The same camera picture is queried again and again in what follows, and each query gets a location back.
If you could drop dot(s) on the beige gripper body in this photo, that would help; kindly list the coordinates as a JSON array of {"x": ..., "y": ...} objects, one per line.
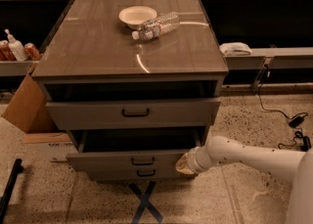
[{"x": 193, "y": 163}]

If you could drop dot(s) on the grey drawer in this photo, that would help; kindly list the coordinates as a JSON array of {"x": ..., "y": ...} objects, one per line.
[
  {"x": 136, "y": 174},
  {"x": 134, "y": 114},
  {"x": 126, "y": 149}
]

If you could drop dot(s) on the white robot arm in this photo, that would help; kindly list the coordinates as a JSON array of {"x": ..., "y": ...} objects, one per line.
[{"x": 294, "y": 166}]

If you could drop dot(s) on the grey drawer cabinet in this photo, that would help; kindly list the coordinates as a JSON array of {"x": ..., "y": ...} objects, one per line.
[{"x": 93, "y": 57}]

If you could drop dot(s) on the grey bottom drawer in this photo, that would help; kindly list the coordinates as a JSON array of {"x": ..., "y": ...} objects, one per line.
[{"x": 136, "y": 174}]

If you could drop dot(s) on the grey top drawer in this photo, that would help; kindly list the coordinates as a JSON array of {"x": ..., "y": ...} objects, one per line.
[{"x": 134, "y": 114}]

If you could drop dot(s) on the folded white cloth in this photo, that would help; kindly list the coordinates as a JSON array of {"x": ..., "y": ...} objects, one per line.
[{"x": 235, "y": 49}]

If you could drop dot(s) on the white printed cardboard box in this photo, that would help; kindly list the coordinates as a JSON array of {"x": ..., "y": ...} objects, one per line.
[{"x": 54, "y": 146}]

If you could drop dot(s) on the clear plastic water bottle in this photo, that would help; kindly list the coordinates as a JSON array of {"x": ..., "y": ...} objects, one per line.
[{"x": 154, "y": 28}]

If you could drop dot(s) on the white paper bowl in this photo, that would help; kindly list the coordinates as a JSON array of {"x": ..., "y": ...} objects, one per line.
[{"x": 135, "y": 15}]

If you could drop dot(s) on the brown cardboard box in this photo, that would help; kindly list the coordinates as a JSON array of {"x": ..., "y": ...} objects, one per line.
[{"x": 27, "y": 109}]

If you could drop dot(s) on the black bar lower left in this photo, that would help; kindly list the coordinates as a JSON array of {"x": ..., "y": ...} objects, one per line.
[{"x": 4, "y": 201}]

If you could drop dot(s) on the red soda can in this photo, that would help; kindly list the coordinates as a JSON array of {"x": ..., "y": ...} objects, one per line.
[{"x": 32, "y": 51}]

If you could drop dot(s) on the white pump bottle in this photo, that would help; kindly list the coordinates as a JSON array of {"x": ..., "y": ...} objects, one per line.
[{"x": 16, "y": 47}]

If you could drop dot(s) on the red can at edge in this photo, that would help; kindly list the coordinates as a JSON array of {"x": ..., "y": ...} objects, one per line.
[{"x": 5, "y": 51}]

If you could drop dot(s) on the black power adapter with cable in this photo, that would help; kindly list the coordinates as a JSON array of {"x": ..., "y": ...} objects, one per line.
[{"x": 299, "y": 140}]

